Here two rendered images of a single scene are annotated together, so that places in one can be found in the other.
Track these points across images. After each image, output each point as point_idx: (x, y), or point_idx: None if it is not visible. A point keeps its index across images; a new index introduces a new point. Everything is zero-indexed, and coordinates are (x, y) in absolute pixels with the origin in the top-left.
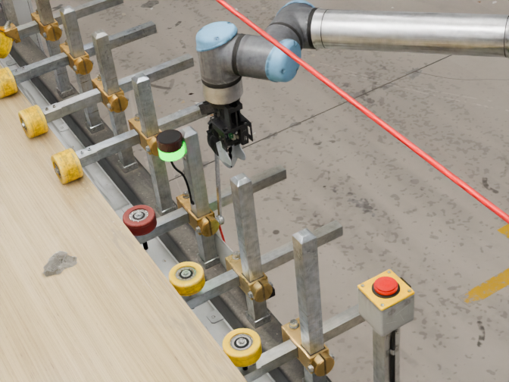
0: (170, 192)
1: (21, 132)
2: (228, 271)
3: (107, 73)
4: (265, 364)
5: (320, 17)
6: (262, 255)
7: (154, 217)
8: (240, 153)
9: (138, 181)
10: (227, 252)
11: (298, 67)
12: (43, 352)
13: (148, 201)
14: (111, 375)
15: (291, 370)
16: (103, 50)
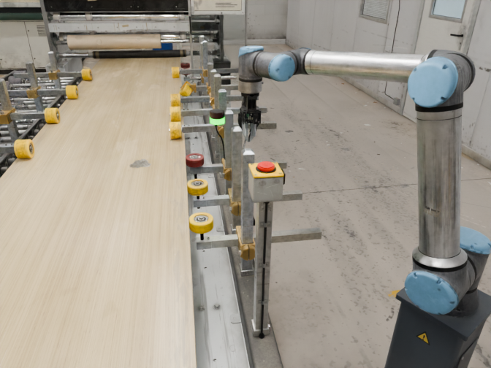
0: None
1: (169, 119)
2: (226, 195)
3: (216, 97)
4: (214, 241)
5: (313, 52)
6: None
7: (201, 159)
8: (253, 132)
9: (219, 161)
10: None
11: (291, 75)
12: (99, 193)
13: None
14: (122, 212)
15: (237, 259)
16: (217, 84)
